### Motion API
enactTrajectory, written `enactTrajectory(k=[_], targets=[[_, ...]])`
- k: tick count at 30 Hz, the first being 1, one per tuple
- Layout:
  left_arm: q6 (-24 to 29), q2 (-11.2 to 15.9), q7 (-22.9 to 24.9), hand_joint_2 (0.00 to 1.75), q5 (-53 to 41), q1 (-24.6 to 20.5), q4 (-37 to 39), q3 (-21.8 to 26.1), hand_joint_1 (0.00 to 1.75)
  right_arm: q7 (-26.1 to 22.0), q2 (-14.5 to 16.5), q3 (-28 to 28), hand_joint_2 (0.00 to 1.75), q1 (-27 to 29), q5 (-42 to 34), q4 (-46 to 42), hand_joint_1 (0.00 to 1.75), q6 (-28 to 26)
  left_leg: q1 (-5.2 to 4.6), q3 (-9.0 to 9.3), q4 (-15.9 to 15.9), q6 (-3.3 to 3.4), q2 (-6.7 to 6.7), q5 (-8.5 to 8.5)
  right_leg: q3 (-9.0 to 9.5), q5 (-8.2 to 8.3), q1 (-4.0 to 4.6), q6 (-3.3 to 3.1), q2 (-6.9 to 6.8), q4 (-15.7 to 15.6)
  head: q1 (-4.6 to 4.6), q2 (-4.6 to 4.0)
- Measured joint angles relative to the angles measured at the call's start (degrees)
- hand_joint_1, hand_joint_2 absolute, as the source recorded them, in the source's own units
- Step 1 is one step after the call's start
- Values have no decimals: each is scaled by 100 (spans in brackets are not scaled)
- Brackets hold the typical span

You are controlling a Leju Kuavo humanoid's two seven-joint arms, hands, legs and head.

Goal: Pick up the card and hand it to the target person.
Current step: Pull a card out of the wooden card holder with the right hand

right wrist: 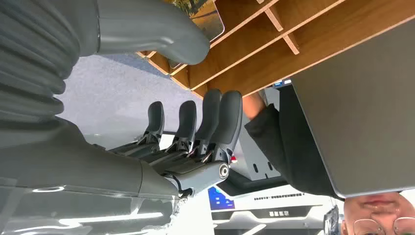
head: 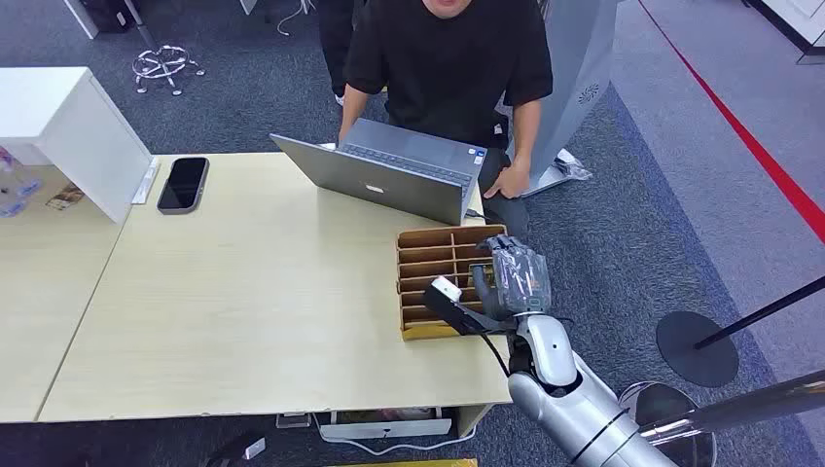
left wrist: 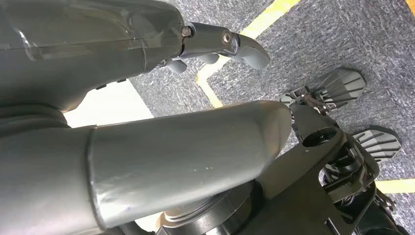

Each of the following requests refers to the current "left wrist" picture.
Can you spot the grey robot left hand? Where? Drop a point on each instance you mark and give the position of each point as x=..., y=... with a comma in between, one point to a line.
x=81, y=45

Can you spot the white flat board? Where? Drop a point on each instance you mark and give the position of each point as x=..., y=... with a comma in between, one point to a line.
x=107, y=103

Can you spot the yellow floor tape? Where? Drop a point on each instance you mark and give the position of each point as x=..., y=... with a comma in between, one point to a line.
x=223, y=61
x=395, y=185

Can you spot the grey ribbed robot foot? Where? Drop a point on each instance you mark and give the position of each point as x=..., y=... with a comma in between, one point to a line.
x=377, y=144
x=340, y=86

